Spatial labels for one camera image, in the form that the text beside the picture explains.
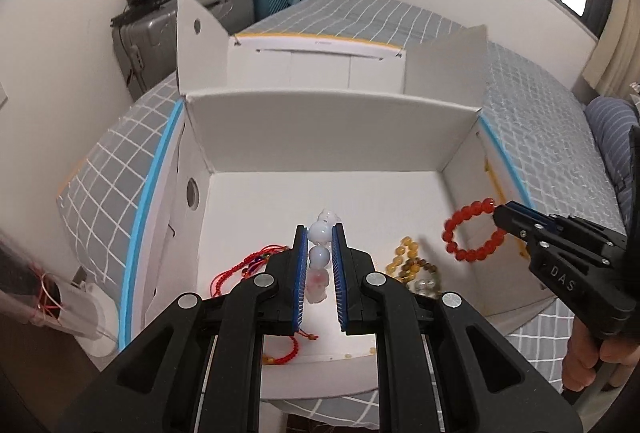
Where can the person's right hand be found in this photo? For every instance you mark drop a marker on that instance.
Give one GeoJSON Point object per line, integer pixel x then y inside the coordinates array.
{"type": "Point", "coordinates": [580, 353]}

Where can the white cylindrical bin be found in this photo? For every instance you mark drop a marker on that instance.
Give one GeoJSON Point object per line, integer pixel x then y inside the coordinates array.
{"type": "Point", "coordinates": [90, 313]}

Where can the grey suitcase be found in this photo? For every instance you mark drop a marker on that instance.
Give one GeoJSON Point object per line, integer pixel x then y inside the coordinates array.
{"type": "Point", "coordinates": [145, 43]}

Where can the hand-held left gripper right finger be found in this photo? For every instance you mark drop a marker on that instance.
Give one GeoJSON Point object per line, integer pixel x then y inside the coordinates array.
{"type": "Point", "coordinates": [339, 278]}

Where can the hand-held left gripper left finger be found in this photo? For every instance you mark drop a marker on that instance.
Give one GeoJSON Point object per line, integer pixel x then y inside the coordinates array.
{"type": "Point", "coordinates": [300, 278]}

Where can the clear plastic bag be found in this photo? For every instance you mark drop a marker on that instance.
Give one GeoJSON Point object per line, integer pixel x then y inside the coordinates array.
{"type": "Point", "coordinates": [20, 283]}

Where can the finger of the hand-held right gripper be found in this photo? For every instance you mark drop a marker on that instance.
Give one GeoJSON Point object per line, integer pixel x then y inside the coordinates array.
{"type": "Point", "coordinates": [537, 213]}
{"type": "Point", "coordinates": [515, 225]}

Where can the black flat device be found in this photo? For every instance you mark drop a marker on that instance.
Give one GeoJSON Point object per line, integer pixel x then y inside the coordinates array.
{"type": "Point", "coordinates": [145, 15]}

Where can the blue striped cloth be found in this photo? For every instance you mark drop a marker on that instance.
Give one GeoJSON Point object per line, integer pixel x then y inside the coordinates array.
{"type": "Point", "coordinates": [612, 138]}

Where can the white cardboard box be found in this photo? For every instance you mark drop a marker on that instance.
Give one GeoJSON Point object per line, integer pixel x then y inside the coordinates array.
{"type": "Point", "coordinates": [325, 138]}

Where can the beige curtain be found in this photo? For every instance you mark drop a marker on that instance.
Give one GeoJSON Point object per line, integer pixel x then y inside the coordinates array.
{"type": "Point", "coordinates": [612, 48]}

